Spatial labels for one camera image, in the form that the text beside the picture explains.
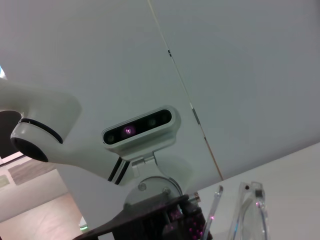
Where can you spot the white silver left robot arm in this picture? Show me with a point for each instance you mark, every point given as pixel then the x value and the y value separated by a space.
pixel 50 112

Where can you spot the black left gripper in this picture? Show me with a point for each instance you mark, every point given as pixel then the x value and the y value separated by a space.
pixel 137 220

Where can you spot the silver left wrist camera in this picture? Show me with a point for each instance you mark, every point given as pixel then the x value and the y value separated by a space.
pixel 137 130

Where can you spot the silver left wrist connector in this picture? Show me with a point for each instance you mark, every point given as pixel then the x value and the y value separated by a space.
pixel 196 197

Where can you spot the clear transparent glasses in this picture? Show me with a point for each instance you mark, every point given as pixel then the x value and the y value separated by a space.
pixel 258 197

